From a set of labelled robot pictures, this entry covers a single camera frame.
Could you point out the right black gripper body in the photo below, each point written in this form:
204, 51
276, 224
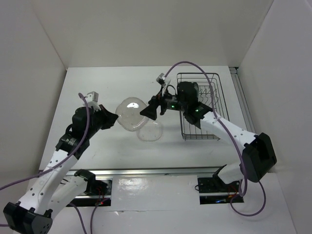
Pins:
171, 102

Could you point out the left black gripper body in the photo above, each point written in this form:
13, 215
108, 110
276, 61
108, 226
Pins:
98, 120

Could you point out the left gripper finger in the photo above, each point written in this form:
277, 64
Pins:
108, 116
107, 124

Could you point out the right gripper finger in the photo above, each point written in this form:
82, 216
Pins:
149, 112
154, 102

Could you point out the clear glass square plate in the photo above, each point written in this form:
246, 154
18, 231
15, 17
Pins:
150, 132

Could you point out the smoky clear square plate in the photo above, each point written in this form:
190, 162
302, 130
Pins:
129, 116

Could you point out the blue patterned round plate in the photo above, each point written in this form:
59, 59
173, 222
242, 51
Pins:
202, 93

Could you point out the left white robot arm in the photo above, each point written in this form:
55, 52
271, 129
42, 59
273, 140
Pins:
34, 212

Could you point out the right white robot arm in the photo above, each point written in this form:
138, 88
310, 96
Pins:
255, 152

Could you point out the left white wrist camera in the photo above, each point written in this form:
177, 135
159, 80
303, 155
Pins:
92, 99

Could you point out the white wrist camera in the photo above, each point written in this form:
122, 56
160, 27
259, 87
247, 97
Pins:
92, 99
163, 81

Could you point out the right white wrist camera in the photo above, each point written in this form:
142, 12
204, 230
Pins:
163, 81

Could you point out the aluminium side rail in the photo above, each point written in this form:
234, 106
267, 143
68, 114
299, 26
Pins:
242, 99

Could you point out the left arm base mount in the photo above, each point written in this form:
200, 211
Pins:
99, 194

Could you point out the aluminium front rail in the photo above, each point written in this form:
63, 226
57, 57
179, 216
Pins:
156, 171

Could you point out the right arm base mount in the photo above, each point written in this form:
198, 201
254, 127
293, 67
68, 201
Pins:
212, 191

